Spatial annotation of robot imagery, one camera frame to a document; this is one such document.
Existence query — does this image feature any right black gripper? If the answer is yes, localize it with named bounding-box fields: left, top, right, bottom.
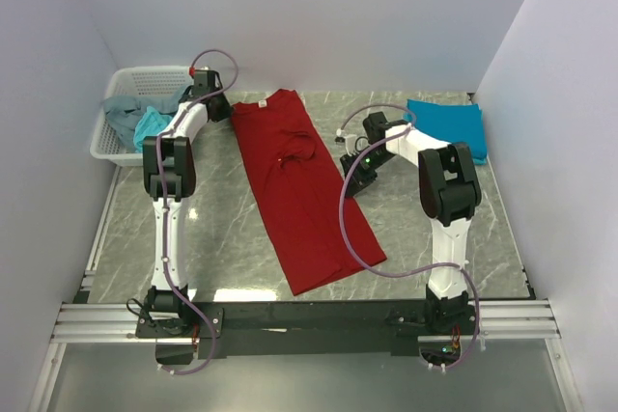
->
left=340, top=148, right=395, bottom=200

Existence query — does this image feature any red t shirt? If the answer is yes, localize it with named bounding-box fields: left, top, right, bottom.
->
left=231, top=90, right=386, bottom=295

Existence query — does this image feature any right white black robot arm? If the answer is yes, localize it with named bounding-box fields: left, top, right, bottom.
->
left=338, top=112, right=482, bottom=334

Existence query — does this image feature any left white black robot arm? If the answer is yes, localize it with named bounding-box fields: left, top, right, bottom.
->
left=140, top=67, right=232, bottom=337

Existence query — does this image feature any folded teal t shirt stack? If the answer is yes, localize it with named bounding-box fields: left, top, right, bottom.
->
left=407, top=99, right=488, bottom=165

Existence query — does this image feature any light blue t shirt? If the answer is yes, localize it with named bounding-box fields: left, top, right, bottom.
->
left=133, top=106, right=174, bottom=153

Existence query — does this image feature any grey blue t shirt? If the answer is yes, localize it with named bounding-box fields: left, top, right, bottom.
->
left=103, top=86, right=188, bottom=152

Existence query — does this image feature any white plastic laundry basket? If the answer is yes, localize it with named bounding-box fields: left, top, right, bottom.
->
left=90, top=66, right=192, bottom=167

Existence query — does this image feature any black base crossbar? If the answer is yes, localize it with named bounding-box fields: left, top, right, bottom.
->
left=135, top=299, right=477, bottom=365

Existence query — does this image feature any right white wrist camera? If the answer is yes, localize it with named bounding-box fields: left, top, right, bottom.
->
left=334, top=128, right=358, bottom=152

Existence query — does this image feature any aluminium rail frame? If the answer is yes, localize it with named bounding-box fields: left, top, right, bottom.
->
left=29, top=161, right=585, bottom=411

